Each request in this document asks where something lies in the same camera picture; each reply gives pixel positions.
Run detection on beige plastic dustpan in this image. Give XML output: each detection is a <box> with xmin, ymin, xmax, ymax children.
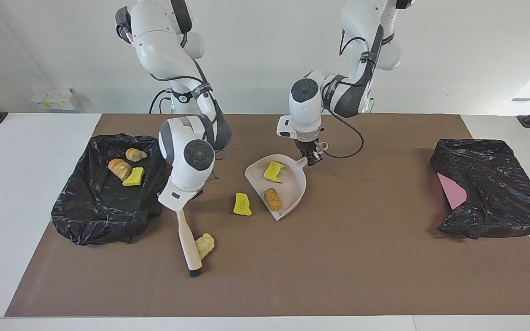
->
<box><xmin>244</xmin><ymin>143</ymin><xmax>329</xmax><ymax>222</ymax></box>

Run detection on notched yellow sponge piece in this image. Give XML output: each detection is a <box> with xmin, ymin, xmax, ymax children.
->
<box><xmin>264</xmin><ymin>160</ymin><xmax>285</xmax><ymax>184</ymax></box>

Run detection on brown bread roll toy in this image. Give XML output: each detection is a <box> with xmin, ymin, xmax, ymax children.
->
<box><xmin>264</xmin><ymin>188</ymin><xmax>282</xmax><ymax>211</ymax></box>

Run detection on beige hand brush black bristles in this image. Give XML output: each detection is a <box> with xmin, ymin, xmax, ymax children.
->
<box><xmin>176</xmin><ymin>209</ymin><xmax>203</xmax><ymax>277</ymax></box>

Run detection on orange striped croissant toy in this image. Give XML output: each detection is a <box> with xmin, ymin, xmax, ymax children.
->
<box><xmin>108</xmin><ymin>158</ymin><xmax>133</xmax><ymax>181</ymax></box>

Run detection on pink plastic bin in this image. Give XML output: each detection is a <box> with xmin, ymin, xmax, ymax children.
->
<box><xmin>437</xmin><ymin>172</ymin><xmax>468</xmax><ymax>211</ymax></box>

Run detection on black trash bag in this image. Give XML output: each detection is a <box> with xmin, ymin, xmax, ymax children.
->
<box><xmin>429</xmin><ymin>138</ymin><xmax>530</xmax><ymax>240</ymax></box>
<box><xmin>51</xmin><ymin>134</ymin><xmax>169</xmax><ymax>246</ymax></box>

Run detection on brown table mat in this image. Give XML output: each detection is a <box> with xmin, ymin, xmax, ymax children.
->
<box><xmin>5</xmin><ymin>114</ymin><xmax>530</xmax><ymax>318</ymax></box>

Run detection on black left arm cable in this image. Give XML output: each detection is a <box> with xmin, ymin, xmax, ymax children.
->
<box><xmin>320</xmin><ymin>28</ymin><xmax>385</xmax><ymax>159</ymax></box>

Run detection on black right base cable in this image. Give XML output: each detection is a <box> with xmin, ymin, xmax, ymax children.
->
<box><xmin>149</xmin><ymin>89</ymin><xmax>173</xmax><ymax>114</ymax></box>

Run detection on white wall socket box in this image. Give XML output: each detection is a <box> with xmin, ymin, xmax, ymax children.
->
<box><xmin>31</xmin><ymin>87</ymin><xmax>81</xmax><ymax>111</ymax></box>

